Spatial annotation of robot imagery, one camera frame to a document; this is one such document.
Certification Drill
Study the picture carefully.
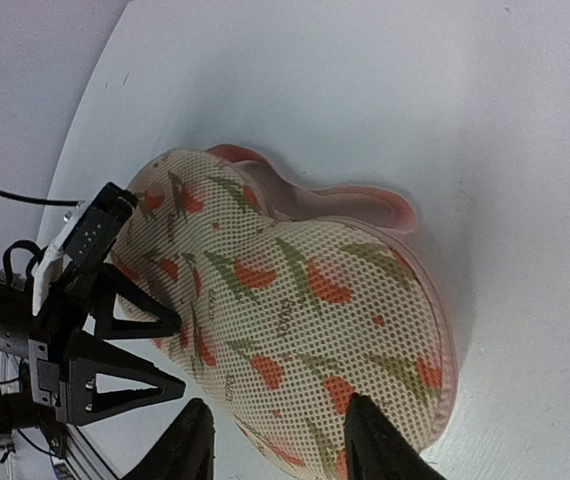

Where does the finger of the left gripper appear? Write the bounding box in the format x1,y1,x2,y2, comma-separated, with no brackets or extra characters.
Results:
89,264,182,340
57,332,186,426

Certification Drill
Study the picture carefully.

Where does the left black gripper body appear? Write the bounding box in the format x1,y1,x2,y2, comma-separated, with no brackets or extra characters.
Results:
0,183,137,419

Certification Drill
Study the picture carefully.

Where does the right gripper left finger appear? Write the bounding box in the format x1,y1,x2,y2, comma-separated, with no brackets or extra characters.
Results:
134,399,215,480

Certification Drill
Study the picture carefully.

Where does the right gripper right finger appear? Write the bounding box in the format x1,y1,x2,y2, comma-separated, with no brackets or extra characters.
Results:
344,393,445,480

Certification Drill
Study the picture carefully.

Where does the floral mesh laundry bag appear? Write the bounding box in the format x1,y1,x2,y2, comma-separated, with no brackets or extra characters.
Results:
111,149,457,479

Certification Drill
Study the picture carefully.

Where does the pink bra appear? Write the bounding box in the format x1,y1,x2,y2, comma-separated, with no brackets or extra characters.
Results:
208,144,418,236

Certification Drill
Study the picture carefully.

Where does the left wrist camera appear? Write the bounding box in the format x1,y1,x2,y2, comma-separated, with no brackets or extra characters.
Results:
32,201,88,316

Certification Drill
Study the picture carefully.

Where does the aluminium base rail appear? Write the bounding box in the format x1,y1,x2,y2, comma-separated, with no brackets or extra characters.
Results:
4,429,121,480

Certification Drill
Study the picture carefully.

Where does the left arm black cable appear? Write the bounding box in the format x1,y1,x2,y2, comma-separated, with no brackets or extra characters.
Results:
0,175,86,207

